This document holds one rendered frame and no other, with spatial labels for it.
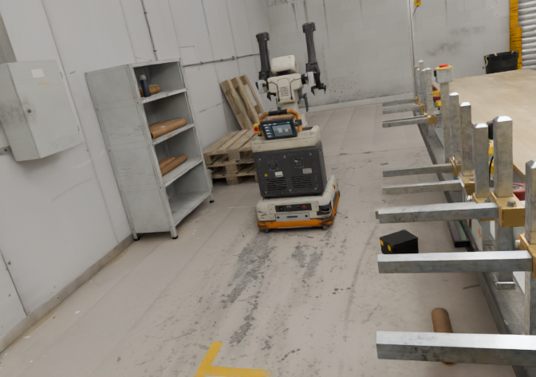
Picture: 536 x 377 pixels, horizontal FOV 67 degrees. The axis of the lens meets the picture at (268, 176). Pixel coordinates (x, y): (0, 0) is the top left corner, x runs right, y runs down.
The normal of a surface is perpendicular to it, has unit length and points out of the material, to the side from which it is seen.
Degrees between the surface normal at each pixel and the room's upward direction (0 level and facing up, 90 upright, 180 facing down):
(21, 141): 90
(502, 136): 90
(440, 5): 90
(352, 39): 90
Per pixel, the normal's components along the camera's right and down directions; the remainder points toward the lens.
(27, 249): 0.95, -0.09
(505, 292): -0.18, -0.94
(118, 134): -0.25, 0.32
